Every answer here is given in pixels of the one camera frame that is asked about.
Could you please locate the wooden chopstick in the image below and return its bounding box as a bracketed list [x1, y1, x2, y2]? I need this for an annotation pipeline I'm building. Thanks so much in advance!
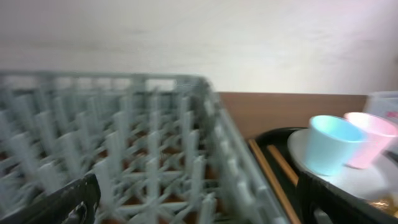
[249, 139, 301, 224]
[267, 145, 299, 187]

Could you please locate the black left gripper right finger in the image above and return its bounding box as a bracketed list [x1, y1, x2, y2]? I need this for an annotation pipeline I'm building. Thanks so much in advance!
[297, 171, 397, 224]

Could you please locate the grey plastic dishwasher rack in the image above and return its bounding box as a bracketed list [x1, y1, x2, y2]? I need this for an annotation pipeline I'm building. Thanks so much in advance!
[1, 70, 288, 223]

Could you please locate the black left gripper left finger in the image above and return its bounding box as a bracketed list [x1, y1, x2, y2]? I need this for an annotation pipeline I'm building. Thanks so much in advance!
[1, 174, 101, 224]

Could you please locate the pink cup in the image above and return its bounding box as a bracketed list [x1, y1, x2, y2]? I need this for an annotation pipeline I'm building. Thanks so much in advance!
[344, 112, 397, 169]

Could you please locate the gold snack wrapper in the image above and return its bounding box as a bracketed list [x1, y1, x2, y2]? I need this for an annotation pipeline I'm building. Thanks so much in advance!
[369, 192, 397, 218]

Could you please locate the clear plastic bin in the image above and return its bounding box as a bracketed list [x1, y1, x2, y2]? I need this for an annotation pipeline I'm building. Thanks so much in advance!
[364, 91, 397, 124]

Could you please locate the white round plate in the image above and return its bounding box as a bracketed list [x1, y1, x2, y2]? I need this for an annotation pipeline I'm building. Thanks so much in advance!
[287, 129, 397, 201]

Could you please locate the light blue cup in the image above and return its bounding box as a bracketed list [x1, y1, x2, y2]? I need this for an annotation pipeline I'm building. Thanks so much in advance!
[304, 115, 366, 176]

